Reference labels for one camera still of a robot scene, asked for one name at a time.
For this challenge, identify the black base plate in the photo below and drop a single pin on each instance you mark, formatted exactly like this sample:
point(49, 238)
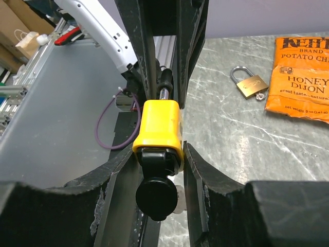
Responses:
point(125, 124)

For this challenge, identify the yellow padlock black shackle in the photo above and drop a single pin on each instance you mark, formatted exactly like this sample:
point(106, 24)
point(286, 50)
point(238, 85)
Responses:
point(158, 146)

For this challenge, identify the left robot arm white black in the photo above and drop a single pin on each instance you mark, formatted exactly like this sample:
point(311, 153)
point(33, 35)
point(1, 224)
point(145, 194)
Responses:
point(154, 35)

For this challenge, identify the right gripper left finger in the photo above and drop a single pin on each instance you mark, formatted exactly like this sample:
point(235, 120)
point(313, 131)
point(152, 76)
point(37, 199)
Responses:
point(97, 209)

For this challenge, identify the orange potato chips bag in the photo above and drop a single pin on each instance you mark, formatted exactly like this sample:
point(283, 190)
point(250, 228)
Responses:
point(299, 79)

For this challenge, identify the aluminium rail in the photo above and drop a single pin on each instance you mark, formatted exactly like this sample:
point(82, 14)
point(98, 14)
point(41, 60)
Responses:
point(50, 79)

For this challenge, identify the large brass padlock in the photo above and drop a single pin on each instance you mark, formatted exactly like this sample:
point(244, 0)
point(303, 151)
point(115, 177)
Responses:
point(254, 85)

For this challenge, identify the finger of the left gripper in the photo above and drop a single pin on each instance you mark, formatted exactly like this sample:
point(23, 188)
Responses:
point(135, 19)
point(191, 22)

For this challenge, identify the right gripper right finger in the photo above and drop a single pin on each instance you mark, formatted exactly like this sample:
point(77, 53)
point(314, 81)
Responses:
point(224, 212)

